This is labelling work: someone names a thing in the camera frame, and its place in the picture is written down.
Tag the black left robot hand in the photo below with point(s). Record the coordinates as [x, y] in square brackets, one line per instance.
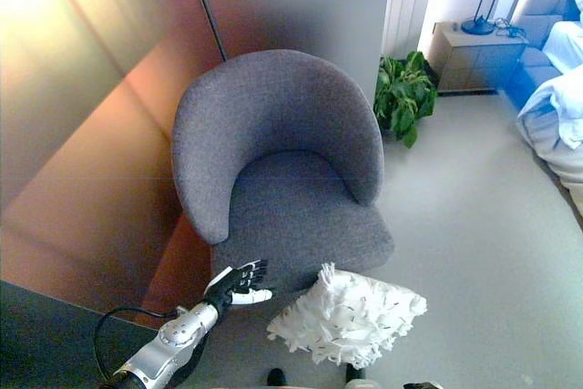
[240, 283]

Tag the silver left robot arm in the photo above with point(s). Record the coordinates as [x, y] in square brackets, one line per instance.
[175, 339]

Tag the white fluffy feather pillow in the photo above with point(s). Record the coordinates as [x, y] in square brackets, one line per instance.
[353, 320]

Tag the black robot foot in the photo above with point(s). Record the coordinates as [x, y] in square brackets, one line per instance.
[276, 378]

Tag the grey fabric tub armchair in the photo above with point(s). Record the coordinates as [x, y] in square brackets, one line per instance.
[282, 166]

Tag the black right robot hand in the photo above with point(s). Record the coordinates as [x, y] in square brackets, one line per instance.
[421, 385]

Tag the green leafy potted plant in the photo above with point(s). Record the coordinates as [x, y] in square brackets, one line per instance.
[403, 95]

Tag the beige wooden nightstand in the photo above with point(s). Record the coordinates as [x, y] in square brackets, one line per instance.
[478, 61]

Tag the bed with white duvet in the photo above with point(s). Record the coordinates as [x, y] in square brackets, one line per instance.
[553, 102]

